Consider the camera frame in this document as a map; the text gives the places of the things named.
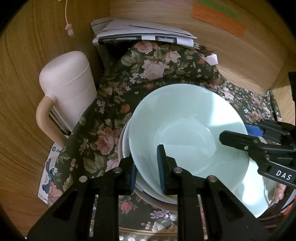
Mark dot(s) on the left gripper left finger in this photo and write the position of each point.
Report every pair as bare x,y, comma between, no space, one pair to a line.
88,209

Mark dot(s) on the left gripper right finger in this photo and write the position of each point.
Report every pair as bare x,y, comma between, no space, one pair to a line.
206,207

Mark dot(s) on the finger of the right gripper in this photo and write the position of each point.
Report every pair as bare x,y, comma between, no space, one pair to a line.
276,131
257,150

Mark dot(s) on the mint green plate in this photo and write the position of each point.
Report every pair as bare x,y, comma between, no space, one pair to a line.
255,191

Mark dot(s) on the white bowl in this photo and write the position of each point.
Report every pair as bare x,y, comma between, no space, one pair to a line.
140,182

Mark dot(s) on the pink bowl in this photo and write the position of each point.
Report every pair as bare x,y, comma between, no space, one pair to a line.
143,195

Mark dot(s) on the mint green bowl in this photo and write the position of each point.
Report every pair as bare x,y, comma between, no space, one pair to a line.
187,120

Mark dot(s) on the dark purple plate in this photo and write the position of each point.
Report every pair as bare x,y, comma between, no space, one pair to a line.
272,218

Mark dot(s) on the person's right hand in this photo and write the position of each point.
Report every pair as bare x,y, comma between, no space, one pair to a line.
279,192

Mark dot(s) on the sticker card with cartoon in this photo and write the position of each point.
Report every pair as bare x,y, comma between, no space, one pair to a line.
48,172

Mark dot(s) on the small white box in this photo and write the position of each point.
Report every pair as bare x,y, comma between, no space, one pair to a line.
210,57

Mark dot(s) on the pink mug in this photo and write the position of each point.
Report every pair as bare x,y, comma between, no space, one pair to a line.
69,89

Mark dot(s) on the orange sticky note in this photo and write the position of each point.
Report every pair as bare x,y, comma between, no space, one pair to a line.
217,18

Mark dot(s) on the green sticky note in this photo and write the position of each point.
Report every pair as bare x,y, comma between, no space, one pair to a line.
219,7

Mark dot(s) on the floral green cloth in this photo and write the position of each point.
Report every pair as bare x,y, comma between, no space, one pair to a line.
137,70

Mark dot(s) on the stack of white papers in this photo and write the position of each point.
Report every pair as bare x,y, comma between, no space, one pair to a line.
109,30

